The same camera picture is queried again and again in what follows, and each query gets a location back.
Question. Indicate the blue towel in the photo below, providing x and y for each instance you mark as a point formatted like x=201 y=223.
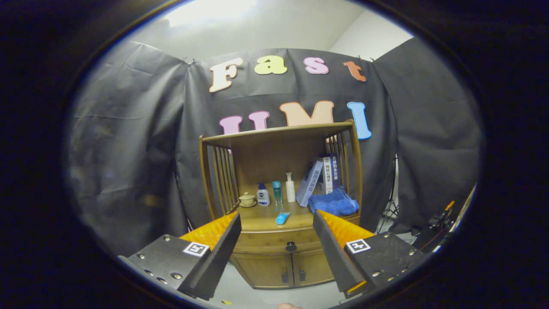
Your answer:
x=334 y=202

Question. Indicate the white and blue tube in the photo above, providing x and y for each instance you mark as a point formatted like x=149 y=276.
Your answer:
x=282 y=219

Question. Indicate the wooden countertop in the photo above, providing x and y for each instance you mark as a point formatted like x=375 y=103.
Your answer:
x=257 y=219

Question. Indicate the wooden drawer with black knob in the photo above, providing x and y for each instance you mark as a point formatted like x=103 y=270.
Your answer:
x=274 y=238

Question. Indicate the black light stand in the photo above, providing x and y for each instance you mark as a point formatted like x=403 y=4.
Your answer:
x=389 y=206

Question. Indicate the lavender book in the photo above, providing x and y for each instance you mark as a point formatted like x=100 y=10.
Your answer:
x=309 y=182

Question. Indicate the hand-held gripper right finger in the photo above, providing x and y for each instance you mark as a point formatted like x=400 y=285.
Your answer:
x=334 y=253

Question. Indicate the wooden cabinet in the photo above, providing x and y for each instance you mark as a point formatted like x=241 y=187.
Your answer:
x=266 y=159

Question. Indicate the beige lidded ceramic cup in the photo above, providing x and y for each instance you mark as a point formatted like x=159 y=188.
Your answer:
x=247 y=200

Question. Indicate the clear blue bottle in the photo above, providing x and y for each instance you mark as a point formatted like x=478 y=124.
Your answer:
x=277 y=193

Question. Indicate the white pump bottle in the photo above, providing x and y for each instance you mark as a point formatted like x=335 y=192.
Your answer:
x=290 y=191

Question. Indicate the white bottle with blue cap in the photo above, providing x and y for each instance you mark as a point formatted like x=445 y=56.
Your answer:
x=263 y=197

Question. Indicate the wooden cabinet door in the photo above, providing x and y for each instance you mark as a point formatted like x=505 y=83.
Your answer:
x=313 y=268
x=263 y=270

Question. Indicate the black device with orange part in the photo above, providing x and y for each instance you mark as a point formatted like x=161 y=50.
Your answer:
x=437 y=221

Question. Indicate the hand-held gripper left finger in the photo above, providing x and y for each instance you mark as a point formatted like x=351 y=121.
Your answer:
x=218 y=262

